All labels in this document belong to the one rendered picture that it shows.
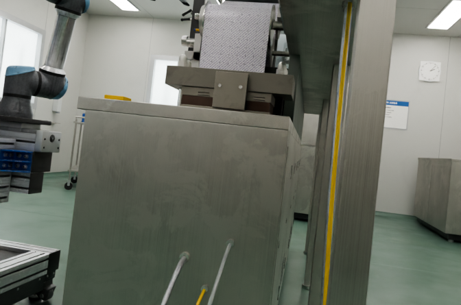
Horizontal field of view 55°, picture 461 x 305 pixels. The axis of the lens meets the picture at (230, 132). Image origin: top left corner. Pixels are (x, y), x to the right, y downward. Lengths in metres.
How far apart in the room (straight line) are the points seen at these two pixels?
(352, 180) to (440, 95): 6.68
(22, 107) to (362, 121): 1.62
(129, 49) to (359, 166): 7.25
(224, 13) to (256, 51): 0.18
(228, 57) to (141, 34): 6.32
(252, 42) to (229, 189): 0.56
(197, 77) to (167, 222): 0.45
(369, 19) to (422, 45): 6.69
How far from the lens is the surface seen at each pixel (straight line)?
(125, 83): 7.82
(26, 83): 2.14
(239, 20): 1.63
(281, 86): 1.36
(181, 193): 1.34
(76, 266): 1.50
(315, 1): 1.06
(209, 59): 1.61
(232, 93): 1.35
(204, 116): 1.32
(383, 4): 0.82
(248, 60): 1.59
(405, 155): 7.25
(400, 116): 7.25
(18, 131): 2.09
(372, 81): 0.79
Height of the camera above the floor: 0.80
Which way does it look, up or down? 2 degrees up
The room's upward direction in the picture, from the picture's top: 6 degrees clockwise
